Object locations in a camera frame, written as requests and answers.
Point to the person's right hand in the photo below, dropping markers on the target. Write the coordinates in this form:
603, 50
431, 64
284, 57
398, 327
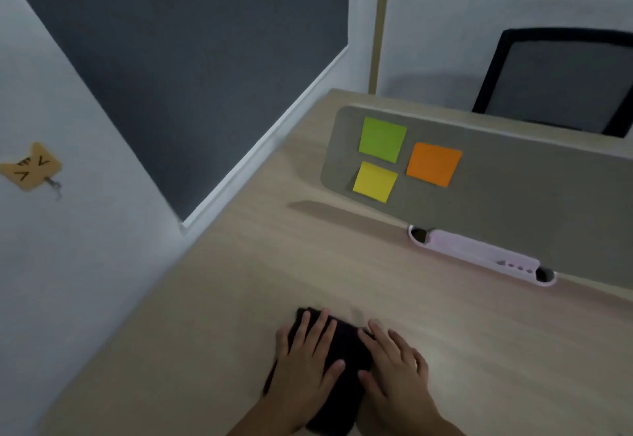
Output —
400, 386

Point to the person's left hand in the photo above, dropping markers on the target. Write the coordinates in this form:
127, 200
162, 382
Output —
296, 381

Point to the person's left little finger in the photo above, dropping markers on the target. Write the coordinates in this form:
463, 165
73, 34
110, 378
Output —
283, 341

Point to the person's right little finger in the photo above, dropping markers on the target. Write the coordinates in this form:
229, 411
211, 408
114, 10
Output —
422, 362

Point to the person's left middle finger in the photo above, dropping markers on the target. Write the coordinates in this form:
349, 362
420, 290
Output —
320, 329

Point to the person's right thumb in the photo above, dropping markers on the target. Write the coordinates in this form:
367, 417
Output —
370, 385

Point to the person's left thumb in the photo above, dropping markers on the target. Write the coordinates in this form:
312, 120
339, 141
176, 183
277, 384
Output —
334, 376

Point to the person's right middle finger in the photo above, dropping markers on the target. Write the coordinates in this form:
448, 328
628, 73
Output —
383, 339

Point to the black cloth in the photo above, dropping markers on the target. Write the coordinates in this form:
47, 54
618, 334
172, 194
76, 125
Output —
348, 351

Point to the person's right forearm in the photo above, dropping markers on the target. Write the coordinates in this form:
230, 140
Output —
425, 426

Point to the person's left forearm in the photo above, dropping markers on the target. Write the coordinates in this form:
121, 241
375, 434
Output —
267, 423

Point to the yellow sticky note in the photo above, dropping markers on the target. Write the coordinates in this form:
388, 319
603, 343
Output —
375, 181

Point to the orange sticky note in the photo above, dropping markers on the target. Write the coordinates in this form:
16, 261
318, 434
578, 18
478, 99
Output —
433, 164

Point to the grey desk divider panel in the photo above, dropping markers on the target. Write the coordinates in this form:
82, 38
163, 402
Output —
519, 198

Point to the green sticky note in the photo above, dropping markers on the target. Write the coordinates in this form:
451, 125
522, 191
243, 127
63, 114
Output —
382, 139

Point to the dark grey pinboard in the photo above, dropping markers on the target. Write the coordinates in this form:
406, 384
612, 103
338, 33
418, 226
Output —
198, 54

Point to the black mesh office chair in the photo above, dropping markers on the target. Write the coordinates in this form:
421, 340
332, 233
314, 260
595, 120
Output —
559, 84

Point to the white pinboard frame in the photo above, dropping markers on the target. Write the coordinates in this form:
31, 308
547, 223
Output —
262, 141

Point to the orange cat-shaped wall hook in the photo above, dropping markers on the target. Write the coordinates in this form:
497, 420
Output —
30, 167

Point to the beige wooden wall strip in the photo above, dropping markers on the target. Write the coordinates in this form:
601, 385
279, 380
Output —
380, 25

